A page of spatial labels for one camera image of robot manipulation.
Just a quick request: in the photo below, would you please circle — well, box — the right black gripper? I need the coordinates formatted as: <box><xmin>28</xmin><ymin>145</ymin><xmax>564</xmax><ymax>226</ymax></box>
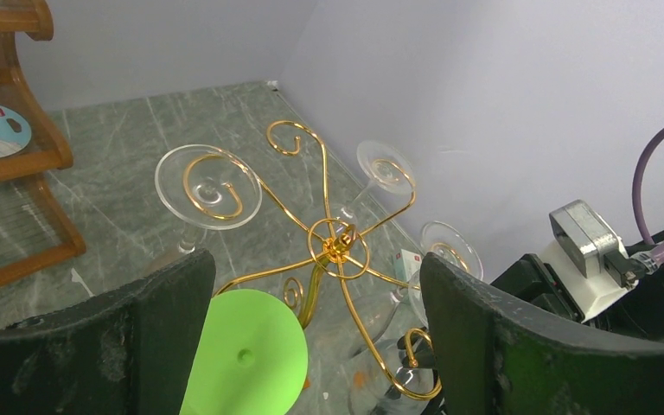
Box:
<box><xmin>396</xmin><ymin>254</ymin><xmax>591</xmax><ymax>414</ymax></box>

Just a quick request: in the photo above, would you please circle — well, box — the clear wine glass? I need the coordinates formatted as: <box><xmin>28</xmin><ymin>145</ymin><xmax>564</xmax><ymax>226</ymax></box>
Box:
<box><xmin>330</xmin><ymin>140</ymin><xmax>416</xmax><ymax>226</ymax></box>
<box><xmin>348</xmin><ymin>339</ymin><xmax>435</xmax><ymax>414</ymax></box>
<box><xmin>145</xmin><ymin>144</ymin><xmax>262</xmax><ymax>274</ymax></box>
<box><xmin>354</xmin><ymin>220</ymin><xmax>484</xmax><ymax>356</ymax></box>

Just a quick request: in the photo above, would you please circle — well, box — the small white teal box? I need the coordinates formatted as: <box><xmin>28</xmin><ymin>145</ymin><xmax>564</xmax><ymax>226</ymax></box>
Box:
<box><xmin>393</xmin><ymin>249</ymin><xmax>422</xmax><ymax>283</ymax></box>

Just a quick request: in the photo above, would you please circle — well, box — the wooden two-tier shelf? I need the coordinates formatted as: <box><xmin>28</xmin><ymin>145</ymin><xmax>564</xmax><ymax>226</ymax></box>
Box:
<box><xmin>0</xmin><ymin>1</ymin><xmax>86</xmax><ymax>288</ymax></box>

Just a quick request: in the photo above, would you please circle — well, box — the green plastic wine glass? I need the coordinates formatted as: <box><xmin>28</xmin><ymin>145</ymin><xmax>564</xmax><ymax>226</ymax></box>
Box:
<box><xmin>180</xmin><ymin>289</ymin><xmax>309</xmax><ymax>414</ymax></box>

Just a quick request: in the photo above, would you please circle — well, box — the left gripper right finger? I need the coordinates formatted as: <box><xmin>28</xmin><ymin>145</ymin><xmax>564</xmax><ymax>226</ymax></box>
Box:
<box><xmin>420</xmin><ymin>253</ymin><xmax>664</xmax><ymax>414</ymax></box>

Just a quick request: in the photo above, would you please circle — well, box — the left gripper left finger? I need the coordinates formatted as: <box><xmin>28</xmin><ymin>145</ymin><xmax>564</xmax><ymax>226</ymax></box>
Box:
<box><xmin>0</xmin><ymin>249</ymin><xmax>216</xmax><ymax>414</ymax></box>

